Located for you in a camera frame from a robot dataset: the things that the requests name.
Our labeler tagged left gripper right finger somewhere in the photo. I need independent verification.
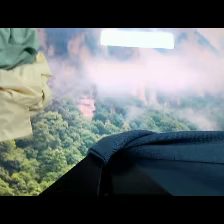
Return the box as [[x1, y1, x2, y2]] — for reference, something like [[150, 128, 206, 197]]
[[107, 163, 172, 197]]

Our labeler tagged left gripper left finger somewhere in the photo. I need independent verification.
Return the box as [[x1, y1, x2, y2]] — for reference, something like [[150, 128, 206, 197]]
[[39, 153, 103, 197]]

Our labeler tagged navy blue shirt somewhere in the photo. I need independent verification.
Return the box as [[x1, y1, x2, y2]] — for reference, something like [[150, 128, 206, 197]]
[[87, 129, 224, 197]]

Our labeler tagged pale yellow garment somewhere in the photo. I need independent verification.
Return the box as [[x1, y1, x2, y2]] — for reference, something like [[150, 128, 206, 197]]
[[0, 51, 54, 143]]

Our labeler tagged green garment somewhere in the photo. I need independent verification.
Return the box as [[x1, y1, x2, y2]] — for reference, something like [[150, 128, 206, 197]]
[[0, 28, 40, 71]]

